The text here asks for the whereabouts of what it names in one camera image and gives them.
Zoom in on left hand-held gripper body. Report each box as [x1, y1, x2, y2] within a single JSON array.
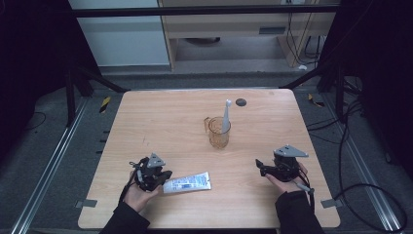
[[129, 152, 168, 193]]

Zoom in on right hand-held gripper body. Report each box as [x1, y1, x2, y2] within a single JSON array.
[[272, 144, 310, 183]]

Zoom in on white and blue toothpaste tube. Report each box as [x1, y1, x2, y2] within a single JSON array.
[[162, 171, 212, 195]]

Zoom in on amber glass cup with handle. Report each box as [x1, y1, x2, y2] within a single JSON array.
[[203, 115, 233, 151]]

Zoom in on white electric toothbrush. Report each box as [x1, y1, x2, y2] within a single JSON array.
[[221, 98, 233, 136]]

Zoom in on person's left hand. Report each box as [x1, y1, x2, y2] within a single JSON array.
[[122, 170, 163, 215]]

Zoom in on person's right hand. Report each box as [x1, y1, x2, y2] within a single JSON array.
[[265, 161, 310, 195]]

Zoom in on grey tape piece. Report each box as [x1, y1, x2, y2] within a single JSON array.
[[74, 198, 98, 210], [319, 197, 344, 210]]

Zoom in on yellow and black tape strip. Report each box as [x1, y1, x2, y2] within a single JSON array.
[[98, 95, 112, 114], [307, 93, 326, 108]]

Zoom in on black metal stand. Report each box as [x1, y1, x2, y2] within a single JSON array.
[[63, 60, 131, 129], [278, 59, 348, 124]]

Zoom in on dark curtain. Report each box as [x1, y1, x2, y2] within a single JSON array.
[[0, 0, 101, 164], [319, 0, 413, 183]]

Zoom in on white cabinet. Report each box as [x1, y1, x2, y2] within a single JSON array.
[[68, 0, 172, 68]]

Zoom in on light wooden desk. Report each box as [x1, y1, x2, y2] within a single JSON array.
[[157, 0, 343, 71]]

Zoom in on black horizontal bar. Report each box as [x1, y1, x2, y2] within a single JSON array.
[[68, 4, 343, 20]]

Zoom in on grey cable plug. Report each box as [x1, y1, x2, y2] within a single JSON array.
[[293, 181, 316, 195]]

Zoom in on aluminium floor rail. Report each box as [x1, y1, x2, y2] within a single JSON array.
[[320, 93, 404, 234], [9, 97, 91, 234]]

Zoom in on bundle of black floor cables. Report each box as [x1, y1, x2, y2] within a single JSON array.
[[306, 76, 364, 145]]

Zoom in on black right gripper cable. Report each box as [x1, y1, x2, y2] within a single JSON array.
[[298, 169, 409, 234]]

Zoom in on black cables under desk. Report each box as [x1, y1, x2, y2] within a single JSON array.
[[284, 12, 326, 66]]

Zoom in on thin black floor cable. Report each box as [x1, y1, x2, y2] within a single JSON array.
[[22, 111, 48, 132]]

